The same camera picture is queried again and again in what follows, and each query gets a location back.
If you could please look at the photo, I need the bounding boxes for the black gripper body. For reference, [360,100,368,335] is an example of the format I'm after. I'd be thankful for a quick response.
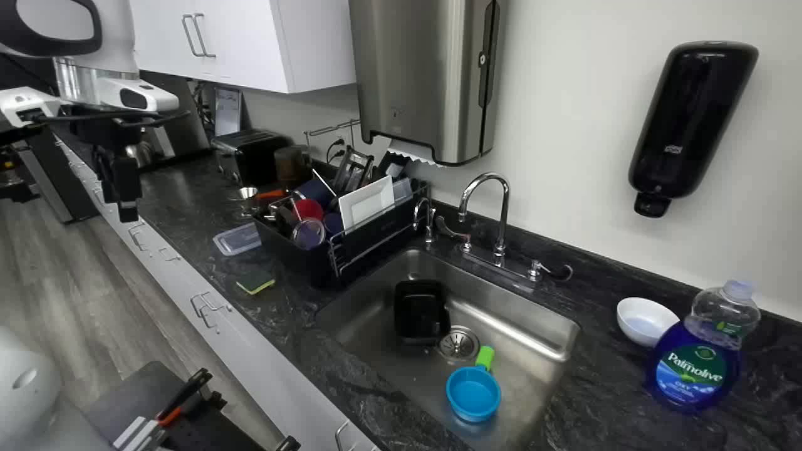
[48,107,193,166]

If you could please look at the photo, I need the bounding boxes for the black dish drying rack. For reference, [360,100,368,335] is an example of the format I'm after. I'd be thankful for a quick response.
[248,135,433,293]

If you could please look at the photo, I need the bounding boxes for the silver kettle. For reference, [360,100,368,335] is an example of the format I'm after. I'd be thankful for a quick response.
[122,135,181,170]

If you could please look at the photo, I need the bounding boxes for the clear plastic food container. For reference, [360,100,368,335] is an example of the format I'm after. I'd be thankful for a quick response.
[210,221,263,259]

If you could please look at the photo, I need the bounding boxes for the dark brown pot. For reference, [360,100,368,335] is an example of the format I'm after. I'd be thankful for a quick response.
[220,127,290,187]

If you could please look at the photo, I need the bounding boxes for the green yellow sponge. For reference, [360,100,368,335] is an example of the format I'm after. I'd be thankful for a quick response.
[232,273,277,298]

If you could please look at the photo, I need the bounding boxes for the white lower cabinets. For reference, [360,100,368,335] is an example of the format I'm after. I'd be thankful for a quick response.
[52,135,379,451]

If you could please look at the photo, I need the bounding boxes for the white upper cabinet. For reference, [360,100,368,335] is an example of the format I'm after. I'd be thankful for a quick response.
[122,0,359,96]

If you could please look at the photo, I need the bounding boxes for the red cup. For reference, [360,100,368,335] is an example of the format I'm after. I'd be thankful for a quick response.
[290,195,325,223]

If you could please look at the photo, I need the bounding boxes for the clear drinking glass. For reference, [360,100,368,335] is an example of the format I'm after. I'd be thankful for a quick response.
[290,217,327,250]

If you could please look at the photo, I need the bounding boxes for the black marker pen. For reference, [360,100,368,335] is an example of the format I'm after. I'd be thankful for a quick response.
[133,367,215,445]

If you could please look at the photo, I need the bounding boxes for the stainless paper towel dispenser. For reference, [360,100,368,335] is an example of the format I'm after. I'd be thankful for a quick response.
[347,0,502,167]

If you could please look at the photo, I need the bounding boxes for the black mug in sink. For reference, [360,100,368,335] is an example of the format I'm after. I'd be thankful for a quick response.
[390,278,454,347]

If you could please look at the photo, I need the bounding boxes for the chrome sink faucet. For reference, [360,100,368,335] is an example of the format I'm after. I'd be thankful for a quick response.
[411,170,577,295]

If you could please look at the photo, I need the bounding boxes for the stainless steel sink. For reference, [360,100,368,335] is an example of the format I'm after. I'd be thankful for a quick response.
[321,245,582,451]

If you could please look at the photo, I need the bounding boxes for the small white bowl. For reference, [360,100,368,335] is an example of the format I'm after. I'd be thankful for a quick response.
[613,295,682,348]

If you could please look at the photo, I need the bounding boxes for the blue dish soap bottle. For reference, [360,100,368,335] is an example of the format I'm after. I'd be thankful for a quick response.
[643,278,761,413]

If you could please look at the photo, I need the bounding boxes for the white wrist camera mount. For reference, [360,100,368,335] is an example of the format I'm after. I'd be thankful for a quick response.
[0,86,69,131]

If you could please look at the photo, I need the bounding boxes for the orange handled tool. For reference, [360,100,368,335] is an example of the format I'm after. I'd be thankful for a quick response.
[146,390,228,451]

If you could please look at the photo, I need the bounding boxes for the blue measuring cup green handle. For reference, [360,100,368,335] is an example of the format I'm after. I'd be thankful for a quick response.
[443,343,503,427]

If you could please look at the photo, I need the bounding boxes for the black wall soap dispenser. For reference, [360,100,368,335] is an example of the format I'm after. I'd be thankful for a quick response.
[626,41,761,221]

